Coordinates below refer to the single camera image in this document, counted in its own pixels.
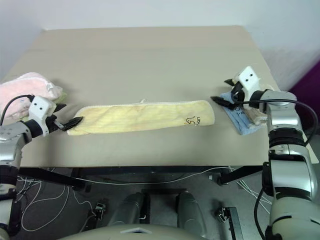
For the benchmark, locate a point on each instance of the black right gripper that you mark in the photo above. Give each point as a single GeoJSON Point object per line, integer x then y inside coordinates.
{"type": "Point", "coordinates": [238, 93]}

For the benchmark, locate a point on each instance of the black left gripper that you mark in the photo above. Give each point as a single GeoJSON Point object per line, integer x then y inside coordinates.
{"type": "Point", "coordinates": [53, 125]}

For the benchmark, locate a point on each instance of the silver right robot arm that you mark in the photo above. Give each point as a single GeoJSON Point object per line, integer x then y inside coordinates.
{"type": "Point", "coordinates": [287, 155]}

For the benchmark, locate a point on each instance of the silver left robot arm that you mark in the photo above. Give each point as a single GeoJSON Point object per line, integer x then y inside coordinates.
{"type": "Point", "coordinates": [11, 140]}

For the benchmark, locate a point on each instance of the light green towel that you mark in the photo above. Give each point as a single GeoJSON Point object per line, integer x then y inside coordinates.
{"type": "Point", "coordinates": [63, 95]}

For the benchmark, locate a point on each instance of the blue folded towel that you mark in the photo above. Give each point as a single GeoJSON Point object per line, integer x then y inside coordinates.
{"type": "Point", "coordinates": [240, 120]}

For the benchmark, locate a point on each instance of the tan folded towel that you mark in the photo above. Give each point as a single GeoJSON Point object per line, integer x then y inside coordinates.
{"type": "Point", "coordinates": [256, 117]}

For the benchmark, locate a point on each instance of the pink fluffy towel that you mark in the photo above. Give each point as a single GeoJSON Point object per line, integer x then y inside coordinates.
{"type": "Point", "coordinates": [22, 87]}

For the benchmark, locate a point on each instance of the yellow towel with animal print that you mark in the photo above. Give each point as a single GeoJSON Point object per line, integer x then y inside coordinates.
{"type": "Point", "coordinates": [140, 117]}

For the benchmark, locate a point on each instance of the purple object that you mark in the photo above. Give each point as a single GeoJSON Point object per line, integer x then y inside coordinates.
{"type": "Point", "coordinates": [310, 87]}

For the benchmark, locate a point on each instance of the dark grey rounded shape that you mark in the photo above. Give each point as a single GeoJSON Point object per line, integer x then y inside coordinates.
{"type": "Point", "coordinates": [130, 207]}
{"type": "Point", "coordinates": [191, 210]}

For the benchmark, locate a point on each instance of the grey rounded robot body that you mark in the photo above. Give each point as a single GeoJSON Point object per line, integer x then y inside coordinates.
{"type": "Point", "coordinates": [130, 232]}

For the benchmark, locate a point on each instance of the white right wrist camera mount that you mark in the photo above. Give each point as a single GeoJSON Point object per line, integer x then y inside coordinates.
{"type": "Point", "coordinates": [248, 78]}

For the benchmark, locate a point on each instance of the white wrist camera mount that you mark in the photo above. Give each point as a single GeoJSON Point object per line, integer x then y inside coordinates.
{"type": "Point", "coordinates": [248, 78]}
{"type": "Point", "coordinates": [40, 106]}

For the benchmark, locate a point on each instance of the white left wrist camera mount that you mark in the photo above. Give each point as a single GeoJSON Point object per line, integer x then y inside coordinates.
{"type": "Point", "coordinates": [40, 106]}

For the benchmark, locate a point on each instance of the black table frame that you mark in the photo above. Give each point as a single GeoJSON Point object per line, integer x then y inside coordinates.
{"type": "Point", "coordinates": [125, 170]}

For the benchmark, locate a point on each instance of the small black metal bracket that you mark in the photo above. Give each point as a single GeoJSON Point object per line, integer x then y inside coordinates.
{"type": "Point", "coordinates": [100, 207]}

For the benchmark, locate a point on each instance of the black bracket with flat bar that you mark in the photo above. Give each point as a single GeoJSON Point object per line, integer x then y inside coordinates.
{"type": "Point", "coordinates": [228, 220]}

